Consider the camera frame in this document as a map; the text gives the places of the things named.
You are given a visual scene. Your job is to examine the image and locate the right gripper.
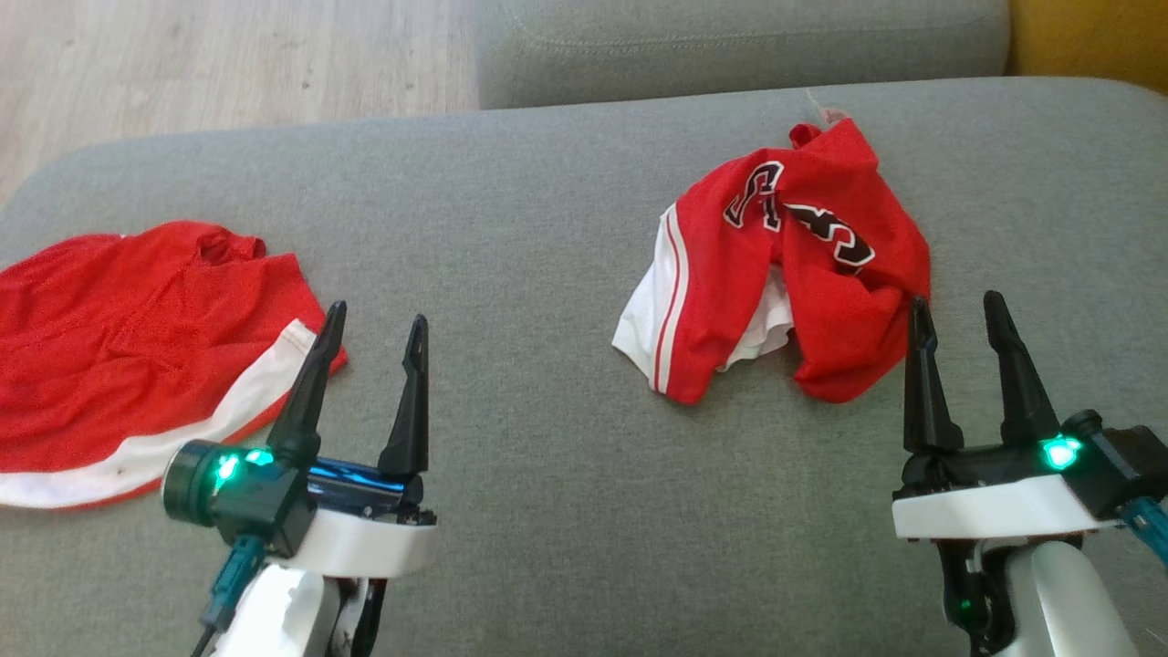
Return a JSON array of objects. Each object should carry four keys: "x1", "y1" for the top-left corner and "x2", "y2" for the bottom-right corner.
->
[{"x1": 892, "y1": 290, "x2": 1121, "y2": 543}]

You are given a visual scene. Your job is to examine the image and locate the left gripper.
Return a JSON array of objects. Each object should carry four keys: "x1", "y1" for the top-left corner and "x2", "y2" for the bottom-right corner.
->
[{"x1": 266, "y1": 300, "x2": 440, "y2": 579}]

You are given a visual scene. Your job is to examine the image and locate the red jersey with white trim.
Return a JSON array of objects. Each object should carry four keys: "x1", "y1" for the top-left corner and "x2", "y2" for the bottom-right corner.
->
[{"x1": 611, "y1": 115, "x2": 933, "y2": 406}]

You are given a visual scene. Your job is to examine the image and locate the red shorts with white stripe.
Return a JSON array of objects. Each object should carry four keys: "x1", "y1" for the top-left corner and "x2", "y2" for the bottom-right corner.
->
[{"x1": 0, "y1": 220, "x2": 349, "y2": 511}]

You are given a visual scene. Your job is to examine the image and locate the grey sofa seat cushion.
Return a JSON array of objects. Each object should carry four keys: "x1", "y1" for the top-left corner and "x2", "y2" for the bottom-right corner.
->
[{"x1": 0, "y1": 78, "x2": 1168, "y2": 657}]

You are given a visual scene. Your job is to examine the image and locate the yellow cushion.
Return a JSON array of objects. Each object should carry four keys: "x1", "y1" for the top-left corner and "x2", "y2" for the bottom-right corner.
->
[{"x1": 1006, "y1": 0, "x2": 1168, "y2": 94}]

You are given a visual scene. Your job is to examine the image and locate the grey sofa back cushion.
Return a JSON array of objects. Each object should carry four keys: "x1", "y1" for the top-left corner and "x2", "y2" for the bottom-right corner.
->
[{"x1": 476, "y1": 0, "x2": 1012, "y2": 111}]

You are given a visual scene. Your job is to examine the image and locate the left camera cable teal plug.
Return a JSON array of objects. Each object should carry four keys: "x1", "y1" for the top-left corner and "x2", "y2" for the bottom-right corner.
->
[{"x1": 190, "y1": 536, "x2": 267, "y2": 657}]

